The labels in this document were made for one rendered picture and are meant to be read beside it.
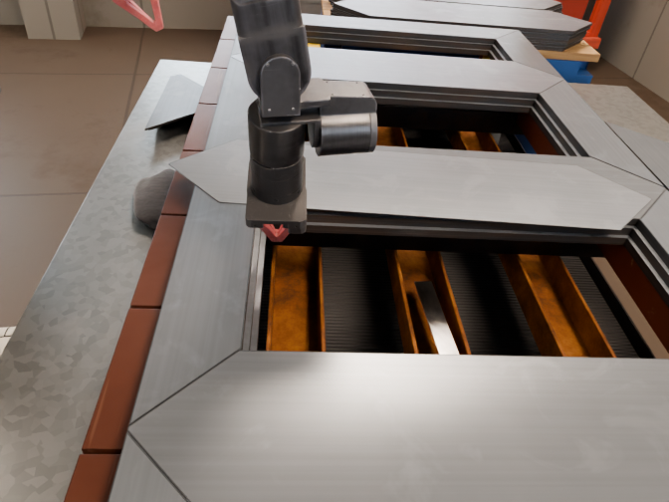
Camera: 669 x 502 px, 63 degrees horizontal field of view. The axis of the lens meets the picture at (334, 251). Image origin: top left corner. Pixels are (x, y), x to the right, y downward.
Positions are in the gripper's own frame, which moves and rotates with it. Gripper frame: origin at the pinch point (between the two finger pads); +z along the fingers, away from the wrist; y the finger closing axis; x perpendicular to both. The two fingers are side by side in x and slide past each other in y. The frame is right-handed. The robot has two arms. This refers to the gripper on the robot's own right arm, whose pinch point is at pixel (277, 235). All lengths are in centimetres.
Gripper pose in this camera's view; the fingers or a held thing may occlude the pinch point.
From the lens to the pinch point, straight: 69.3
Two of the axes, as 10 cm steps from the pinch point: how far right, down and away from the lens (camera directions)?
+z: -0.8, 5.9, 8.0
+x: -10.0, -0.2, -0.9
